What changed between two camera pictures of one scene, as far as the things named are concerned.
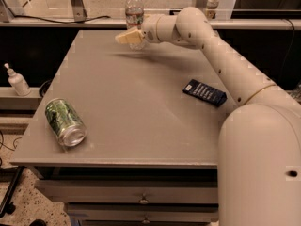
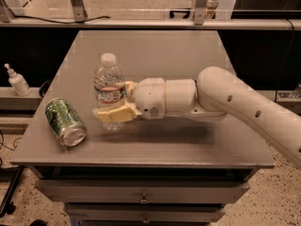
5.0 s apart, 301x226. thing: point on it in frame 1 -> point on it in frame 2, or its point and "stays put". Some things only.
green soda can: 65,122 stays put
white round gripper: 150,28 -> 150,97
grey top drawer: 134,191 stays put
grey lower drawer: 113,213 stays put
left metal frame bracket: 79,10 stays put
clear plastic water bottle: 134,16 -> 109,88
